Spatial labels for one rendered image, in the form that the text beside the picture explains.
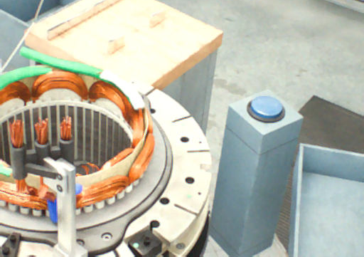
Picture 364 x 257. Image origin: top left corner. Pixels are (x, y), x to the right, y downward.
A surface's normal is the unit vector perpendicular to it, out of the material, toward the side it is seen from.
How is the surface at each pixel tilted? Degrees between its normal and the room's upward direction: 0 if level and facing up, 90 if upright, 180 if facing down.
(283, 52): 0
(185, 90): 90
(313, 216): 0
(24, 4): 90
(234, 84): 0
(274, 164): 90
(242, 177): 90
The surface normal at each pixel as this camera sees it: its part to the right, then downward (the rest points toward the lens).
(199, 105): 0.80, 0.43
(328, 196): 0.08, -0.76
